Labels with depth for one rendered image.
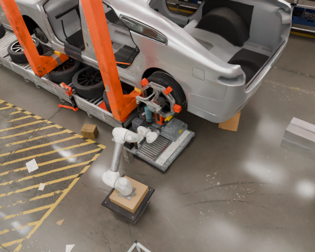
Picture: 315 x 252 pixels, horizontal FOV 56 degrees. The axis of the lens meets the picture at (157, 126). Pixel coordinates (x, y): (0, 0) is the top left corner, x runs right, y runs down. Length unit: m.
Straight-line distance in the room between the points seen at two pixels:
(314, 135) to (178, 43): 2.62
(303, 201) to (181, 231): 1.65
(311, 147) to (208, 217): 2.97
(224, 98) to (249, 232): 1.69
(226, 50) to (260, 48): 0.54
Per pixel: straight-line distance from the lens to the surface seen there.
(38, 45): 6.74
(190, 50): 3.56
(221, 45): 4.95
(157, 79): 4.01
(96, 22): 3.49
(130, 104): 4.45
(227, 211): 4.15
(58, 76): 5.74
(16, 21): 5.23
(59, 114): 5.66
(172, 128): 4.63
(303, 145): 1.24
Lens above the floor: 3.70
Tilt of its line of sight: 48 degrees down
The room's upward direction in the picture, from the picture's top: 7 degrees counter-clockwise
